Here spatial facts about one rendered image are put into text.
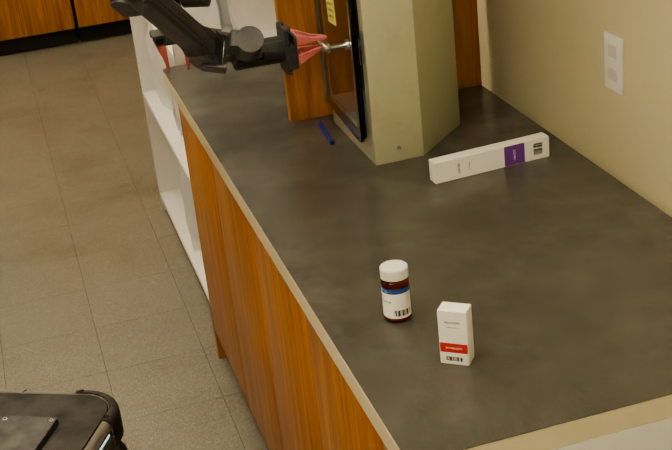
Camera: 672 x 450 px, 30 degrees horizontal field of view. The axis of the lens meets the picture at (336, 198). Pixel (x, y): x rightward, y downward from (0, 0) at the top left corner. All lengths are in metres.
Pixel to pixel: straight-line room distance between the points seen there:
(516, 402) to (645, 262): 0.48
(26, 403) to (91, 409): 0.19
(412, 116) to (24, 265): 2.42
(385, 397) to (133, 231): 3.12
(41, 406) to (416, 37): 1.44
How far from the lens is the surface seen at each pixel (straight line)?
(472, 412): 1.82
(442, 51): 2.76
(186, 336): 4.08
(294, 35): 2.63
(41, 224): 5.13
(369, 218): 2.44
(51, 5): 7.59
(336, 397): 2.25
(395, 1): 2.60
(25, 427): 3.28
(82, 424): 3.28
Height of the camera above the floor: 1.94
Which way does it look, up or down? 23 degrees down
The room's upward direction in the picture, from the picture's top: 6 degrees counter-clockwise
